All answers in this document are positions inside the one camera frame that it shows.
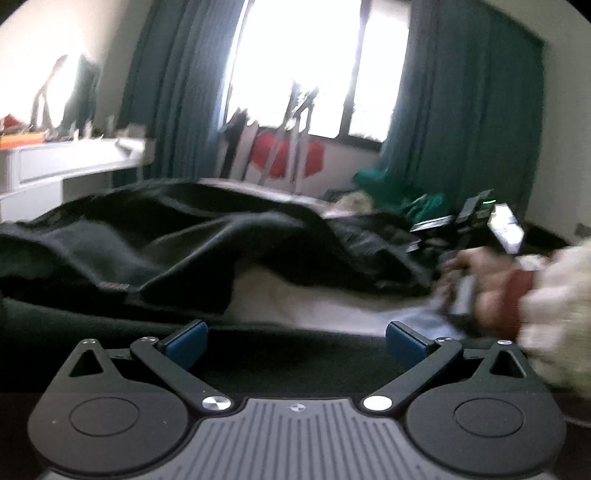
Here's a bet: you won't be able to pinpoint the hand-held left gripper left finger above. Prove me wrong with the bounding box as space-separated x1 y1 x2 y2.
68 319 234 413

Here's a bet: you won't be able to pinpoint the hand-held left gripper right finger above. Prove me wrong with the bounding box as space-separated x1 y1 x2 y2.
362 320 528 413

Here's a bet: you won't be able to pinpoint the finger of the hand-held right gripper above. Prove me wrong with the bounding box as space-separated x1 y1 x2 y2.
407 215 458 233

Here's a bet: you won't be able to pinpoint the black pants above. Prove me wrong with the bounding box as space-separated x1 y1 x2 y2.
0 178 467 402

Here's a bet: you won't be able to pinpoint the person's right hand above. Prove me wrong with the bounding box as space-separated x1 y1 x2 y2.
438 246 514 327

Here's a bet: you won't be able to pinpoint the green cloth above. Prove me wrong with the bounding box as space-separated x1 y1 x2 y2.
353 168 447 223

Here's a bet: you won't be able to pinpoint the cream cloth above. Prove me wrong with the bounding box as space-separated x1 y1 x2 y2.
331 191 376 216

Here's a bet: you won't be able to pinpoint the bed with pastel duvet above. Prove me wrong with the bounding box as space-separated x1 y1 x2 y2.
198 178 591 425

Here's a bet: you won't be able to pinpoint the teal curtain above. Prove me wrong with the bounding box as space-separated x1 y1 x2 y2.
113 0 253 186
378 0 549 223

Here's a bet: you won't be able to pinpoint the silver tripod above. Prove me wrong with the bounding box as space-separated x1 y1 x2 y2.
257 80 320 193

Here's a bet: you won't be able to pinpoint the black framed window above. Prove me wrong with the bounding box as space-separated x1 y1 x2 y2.
221 0 413 142

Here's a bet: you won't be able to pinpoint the black upright stand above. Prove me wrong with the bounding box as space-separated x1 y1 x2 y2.
221 108 253 179

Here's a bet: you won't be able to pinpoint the white dressing table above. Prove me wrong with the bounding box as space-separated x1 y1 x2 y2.
0 136 156 223

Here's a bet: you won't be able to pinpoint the orange box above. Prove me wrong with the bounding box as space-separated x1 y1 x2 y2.
0 130 48 150

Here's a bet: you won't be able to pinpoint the wavy framed vanity mirror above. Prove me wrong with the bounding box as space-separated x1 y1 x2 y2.
31 52 103 133

